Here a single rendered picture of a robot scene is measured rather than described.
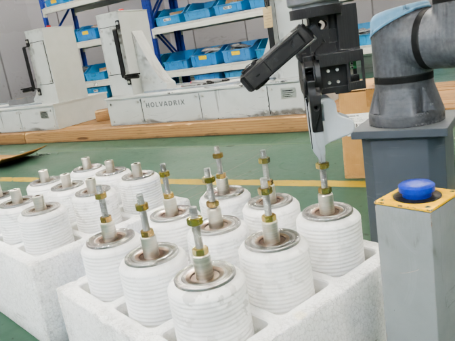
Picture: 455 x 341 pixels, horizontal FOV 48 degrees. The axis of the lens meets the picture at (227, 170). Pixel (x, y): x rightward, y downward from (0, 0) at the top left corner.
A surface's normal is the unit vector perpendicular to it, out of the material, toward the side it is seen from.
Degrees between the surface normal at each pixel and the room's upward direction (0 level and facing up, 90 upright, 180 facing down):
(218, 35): 90
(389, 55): 93
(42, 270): 90
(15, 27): 90
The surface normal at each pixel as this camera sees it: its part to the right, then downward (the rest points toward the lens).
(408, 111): -0.30, -0.02
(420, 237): -0.74, 0.28
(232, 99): -0.51, 0.29
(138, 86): 0.85, 0.00
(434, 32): -0.79, -0.02
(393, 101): -0.62, -0.01
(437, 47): -0.73, 0.47
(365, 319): 0.66, 0.09
